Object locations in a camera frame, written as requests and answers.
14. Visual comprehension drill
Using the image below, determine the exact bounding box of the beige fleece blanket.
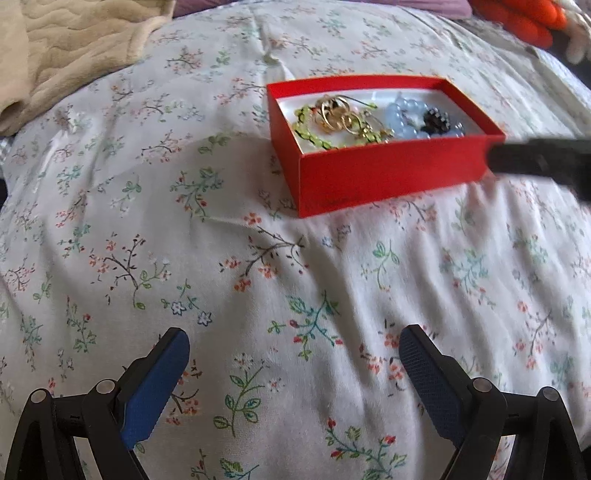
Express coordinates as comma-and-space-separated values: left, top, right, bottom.
0, 0, 176, 137

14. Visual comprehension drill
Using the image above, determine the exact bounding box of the lime green bead bracelet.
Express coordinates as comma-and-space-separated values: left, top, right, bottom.
294, 105, 393, 149

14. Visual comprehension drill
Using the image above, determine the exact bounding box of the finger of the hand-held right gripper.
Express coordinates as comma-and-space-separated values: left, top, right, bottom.
487, 136, 591, 201

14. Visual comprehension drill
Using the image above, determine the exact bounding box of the cream plush toy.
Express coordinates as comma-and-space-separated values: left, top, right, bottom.
564, 0, 591, 64

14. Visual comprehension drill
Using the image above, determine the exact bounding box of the orange plush toy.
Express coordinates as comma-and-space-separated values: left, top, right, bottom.
471, 0, 568, 49

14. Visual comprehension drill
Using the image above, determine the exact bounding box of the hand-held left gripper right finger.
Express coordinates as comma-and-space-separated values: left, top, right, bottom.
398, 324, 591, 480

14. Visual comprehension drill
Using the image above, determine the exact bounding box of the dark bead ornament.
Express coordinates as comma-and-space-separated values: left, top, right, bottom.
422, 108, 451, 134

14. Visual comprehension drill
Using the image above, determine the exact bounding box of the floral bedsheet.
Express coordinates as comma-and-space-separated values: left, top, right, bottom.
0, 0, 591, 480

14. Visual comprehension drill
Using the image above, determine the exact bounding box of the red jewelry box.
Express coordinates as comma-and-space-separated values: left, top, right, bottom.
267, 75, 507, 219

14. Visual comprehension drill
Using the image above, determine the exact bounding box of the light blue bead bracelet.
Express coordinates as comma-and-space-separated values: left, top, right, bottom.
385, 95, 465, 139

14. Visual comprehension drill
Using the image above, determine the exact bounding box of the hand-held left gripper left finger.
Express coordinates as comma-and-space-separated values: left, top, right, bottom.
0, 327, 191, 480

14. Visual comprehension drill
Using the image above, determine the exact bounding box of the gold hoop earring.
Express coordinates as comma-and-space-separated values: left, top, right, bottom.
318, 95, 356, 132
339, 113, 366, 136

